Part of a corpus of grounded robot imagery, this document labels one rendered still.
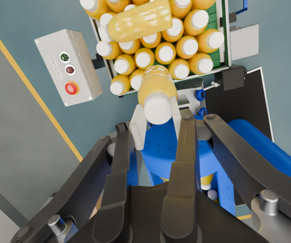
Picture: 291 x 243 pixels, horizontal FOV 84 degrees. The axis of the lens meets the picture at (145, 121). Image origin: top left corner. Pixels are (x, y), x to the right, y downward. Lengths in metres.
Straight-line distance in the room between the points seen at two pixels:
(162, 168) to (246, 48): 0.56
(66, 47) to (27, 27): 1.45
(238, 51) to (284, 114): 1.39
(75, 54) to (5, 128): 2.07
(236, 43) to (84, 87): 0.58
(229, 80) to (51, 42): 0.55
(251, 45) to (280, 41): 1.07
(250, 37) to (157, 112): 0.62
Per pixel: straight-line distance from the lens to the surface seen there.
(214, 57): 0.70
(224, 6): 0.64
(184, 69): 0.50
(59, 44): 0.54
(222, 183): 0.54
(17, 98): 2.22
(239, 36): 0.77
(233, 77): 0.63
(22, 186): 3.01
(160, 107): 0.21
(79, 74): 0.53
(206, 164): 0.45
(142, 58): 0.50
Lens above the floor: 1.57
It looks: 66 degrees down
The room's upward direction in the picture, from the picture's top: 169 degrees counter-clockwise
